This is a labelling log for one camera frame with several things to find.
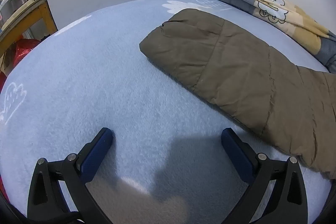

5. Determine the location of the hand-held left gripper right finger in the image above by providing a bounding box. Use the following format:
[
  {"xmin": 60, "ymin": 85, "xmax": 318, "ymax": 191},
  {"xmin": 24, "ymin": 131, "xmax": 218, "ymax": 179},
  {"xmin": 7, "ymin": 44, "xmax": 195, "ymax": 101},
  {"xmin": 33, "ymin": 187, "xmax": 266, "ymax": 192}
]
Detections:
[{"xmin": 221, "ymin": 127, "xmax": 308, "ymax": 224}]

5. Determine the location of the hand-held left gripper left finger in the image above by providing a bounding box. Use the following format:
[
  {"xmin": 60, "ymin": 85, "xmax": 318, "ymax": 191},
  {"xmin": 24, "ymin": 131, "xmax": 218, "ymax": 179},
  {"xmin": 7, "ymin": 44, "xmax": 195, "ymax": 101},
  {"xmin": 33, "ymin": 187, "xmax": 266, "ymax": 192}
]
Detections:
[{"xmin": 27, "ymin": 127, "xmax": 114, "ymax": 224}]

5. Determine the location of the red plastic bag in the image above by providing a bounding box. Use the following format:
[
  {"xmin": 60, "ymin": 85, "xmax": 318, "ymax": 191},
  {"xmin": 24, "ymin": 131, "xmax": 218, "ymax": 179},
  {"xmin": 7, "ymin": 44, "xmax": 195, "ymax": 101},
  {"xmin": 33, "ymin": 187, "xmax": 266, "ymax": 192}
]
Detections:
[{"xmin": 0, "ymin": 39, "xmax": 41, "ymax": 98}]

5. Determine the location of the brown puffer jacket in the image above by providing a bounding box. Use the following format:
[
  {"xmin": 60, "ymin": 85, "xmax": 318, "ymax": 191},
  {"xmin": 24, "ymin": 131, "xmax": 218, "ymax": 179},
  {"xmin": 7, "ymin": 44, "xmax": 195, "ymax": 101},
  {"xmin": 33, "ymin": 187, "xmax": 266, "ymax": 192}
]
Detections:
[{"xmin": 139, "ymin": 8, "xmax": 336, "ymax": 179}]

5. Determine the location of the light blue bed sheet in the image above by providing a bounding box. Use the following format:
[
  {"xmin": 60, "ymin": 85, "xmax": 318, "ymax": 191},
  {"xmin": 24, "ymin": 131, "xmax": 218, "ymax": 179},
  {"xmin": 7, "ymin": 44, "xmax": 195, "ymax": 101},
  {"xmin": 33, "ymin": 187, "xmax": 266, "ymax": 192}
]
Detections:
[{"xmin": 0, "ymin": 0, "xmax": 332, "ymax": 224}]

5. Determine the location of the yellow wooden shelf frame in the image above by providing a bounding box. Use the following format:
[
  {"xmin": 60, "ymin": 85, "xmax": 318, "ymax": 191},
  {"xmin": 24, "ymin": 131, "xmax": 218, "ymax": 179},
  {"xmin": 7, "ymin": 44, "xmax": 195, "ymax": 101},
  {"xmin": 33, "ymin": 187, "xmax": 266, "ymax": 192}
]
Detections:
[{"xmin": 0, "ymin": 0, "xmax": 58, "ymax": 56}]

